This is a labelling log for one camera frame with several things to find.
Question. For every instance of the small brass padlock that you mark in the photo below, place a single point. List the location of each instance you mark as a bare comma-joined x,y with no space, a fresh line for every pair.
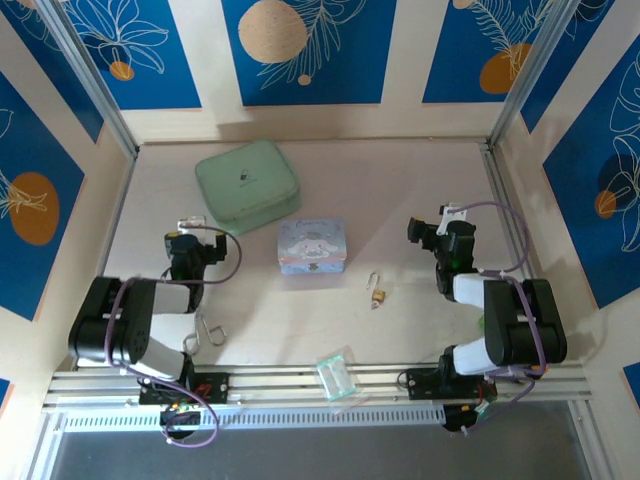
379,296

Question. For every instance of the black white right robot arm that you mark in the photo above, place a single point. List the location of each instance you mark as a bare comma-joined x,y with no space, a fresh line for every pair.
500,320

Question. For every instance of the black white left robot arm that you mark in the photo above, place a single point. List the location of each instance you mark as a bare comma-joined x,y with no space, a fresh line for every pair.
90,330

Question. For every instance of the mint green zip case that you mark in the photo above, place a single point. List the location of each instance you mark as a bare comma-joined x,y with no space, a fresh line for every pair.
247,185

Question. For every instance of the light blue cartoon tin box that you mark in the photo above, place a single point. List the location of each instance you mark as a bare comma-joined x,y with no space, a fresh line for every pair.
311,245

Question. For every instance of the green clear plastic packet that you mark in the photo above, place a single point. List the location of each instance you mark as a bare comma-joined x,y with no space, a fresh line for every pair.
337,375

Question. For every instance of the clear plastic zip bag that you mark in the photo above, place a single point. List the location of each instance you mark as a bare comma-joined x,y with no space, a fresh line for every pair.
352,404

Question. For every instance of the aluminium side rail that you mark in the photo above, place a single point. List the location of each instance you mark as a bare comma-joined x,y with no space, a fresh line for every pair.
500,185

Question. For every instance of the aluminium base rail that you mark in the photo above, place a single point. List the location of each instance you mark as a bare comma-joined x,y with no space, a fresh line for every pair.
280,382

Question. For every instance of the aluminium frame post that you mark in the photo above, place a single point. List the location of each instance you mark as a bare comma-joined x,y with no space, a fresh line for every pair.
90,75
530,75

